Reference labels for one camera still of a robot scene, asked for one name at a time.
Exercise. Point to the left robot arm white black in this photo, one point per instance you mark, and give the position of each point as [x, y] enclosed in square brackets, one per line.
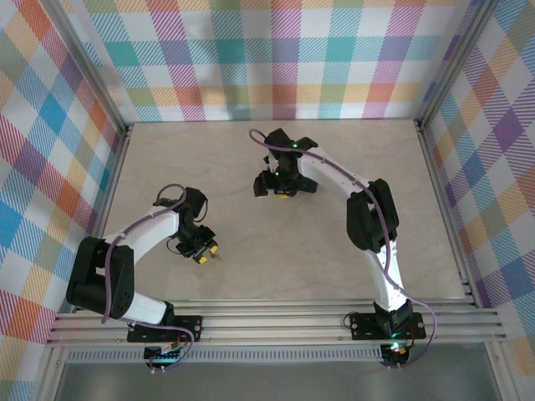
[146, 229]

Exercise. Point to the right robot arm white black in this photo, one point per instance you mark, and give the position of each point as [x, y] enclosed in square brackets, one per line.
[334, 175]

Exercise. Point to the left controller board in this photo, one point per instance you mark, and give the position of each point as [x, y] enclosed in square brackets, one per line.
[163, 354]

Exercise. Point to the controller board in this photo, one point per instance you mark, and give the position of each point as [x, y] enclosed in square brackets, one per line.
[163, 354]
[395, 350]

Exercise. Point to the grey metal base tray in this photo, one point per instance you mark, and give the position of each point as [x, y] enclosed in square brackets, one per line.
[271, 382]

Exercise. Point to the right controller board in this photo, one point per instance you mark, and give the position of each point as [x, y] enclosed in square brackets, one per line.
[395, 350]

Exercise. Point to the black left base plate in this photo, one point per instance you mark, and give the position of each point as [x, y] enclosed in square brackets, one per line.
[190, 326]

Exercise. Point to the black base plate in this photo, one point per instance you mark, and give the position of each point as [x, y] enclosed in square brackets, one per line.
[363, 326]
[190, 326]

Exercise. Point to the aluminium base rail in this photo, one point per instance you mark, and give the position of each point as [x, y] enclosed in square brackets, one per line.
[271, 326]

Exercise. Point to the aluminium side rail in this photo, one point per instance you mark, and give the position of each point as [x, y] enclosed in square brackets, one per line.
[447, 209]
[118, 167]

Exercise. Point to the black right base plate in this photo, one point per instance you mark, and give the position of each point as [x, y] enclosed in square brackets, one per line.
[363, 326]

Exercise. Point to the aluminium frame post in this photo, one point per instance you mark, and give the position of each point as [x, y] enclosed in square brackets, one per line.
[455, 62]
[88, 67]

